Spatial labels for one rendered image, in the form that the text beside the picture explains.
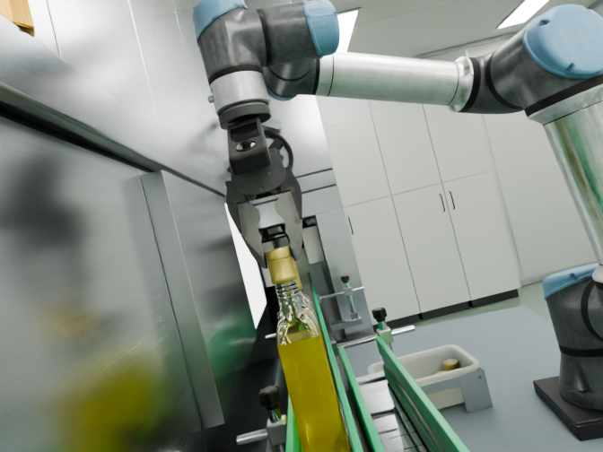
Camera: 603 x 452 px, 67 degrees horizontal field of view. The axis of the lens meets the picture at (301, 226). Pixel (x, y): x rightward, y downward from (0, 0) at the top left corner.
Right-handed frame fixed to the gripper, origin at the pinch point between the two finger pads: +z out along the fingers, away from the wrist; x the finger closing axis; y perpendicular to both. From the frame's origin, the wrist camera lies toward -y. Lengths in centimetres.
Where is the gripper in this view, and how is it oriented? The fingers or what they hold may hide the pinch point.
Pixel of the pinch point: (278, 255)
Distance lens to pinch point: 59.9
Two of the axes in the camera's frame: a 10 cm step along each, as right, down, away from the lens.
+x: -9.7, 2.4, 0.0
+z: 2.4, 9.7, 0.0
